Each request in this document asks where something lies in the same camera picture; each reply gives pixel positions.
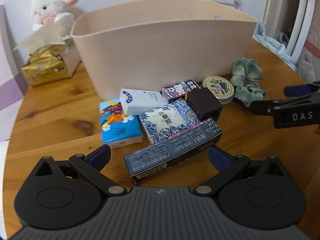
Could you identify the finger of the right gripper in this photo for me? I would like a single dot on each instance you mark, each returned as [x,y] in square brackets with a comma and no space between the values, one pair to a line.
[267,107]
[300,90]

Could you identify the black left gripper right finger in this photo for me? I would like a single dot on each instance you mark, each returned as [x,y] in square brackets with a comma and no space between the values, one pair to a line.
[259,194]

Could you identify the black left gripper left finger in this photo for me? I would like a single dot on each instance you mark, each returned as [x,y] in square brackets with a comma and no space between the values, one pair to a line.
[64,194]

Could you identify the green plaid scrunchie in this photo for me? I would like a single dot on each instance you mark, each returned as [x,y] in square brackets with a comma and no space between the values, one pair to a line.
[246,75]

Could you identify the round metal tin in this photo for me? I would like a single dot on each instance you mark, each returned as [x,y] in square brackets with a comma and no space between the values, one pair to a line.
[222,89]

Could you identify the long dark blue box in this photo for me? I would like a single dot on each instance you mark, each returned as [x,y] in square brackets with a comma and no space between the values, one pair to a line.
[173,150]

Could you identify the blue cartoon tissue pack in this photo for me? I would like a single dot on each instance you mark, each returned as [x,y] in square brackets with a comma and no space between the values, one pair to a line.
[117,128]

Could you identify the pink cartoon small box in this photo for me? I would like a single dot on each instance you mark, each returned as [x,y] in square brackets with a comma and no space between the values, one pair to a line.
[179,90]

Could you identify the white small box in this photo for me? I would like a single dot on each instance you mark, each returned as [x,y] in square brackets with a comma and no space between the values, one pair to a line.
[136,102]

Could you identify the light blue blanket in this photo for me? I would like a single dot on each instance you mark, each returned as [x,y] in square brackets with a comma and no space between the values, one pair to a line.
[273,45]

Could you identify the black cube box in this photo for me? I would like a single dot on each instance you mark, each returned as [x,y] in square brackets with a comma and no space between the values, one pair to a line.
[204,104]

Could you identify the blue white porcelain-pattern box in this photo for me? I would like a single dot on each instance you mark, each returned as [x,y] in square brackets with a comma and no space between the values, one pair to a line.
[168,120]

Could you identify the pink purple headboard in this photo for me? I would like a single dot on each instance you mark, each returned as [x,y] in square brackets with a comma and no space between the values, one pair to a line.
[13,86]

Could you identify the beige plastic storage basket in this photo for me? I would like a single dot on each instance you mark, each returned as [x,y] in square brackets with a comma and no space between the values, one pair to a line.
[152,44]

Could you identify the gold tissue pack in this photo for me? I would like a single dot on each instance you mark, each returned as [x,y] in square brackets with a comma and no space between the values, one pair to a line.
[53,55]

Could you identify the white plush bunny toy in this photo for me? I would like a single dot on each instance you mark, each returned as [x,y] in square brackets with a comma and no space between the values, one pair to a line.
[52,11]

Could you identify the white shelf frame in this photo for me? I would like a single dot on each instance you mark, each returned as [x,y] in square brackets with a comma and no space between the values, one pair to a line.
[292,18]

